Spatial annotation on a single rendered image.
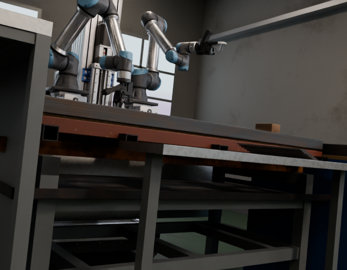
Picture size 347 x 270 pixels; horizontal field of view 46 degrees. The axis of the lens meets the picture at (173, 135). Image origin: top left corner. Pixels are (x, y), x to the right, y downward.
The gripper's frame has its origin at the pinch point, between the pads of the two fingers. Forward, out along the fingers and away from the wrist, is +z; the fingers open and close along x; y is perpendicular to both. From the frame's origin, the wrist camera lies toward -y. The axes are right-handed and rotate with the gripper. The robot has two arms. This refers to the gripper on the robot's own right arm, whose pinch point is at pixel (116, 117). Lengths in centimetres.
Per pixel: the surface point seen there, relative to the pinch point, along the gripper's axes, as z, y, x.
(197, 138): 8, 5, -62
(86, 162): 25.7, -6.1, 16.5
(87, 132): 11, -44, -62
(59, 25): -129, 78, 319
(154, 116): 2, -17, -62
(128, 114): 3, -29, -62
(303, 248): 59, 85, -61
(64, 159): 24.8, -18.8, 16.5
